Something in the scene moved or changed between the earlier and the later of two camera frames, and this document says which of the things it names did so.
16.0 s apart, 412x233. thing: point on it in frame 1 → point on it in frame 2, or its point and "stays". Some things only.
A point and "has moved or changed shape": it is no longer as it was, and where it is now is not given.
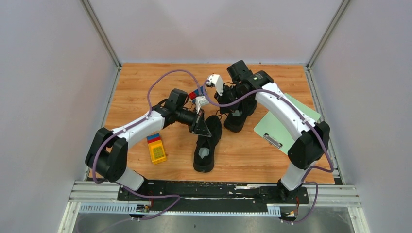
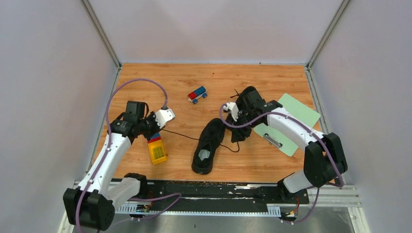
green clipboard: [271, 129] stays
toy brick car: [193, 94] stays
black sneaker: [203, 158] stays
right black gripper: [221, 99] → [240, 135]
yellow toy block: [156, 148] stays
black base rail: [177, 195] stays
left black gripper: [198, 126] → [151, 117]
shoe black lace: [219, 115] has moved or changed shape
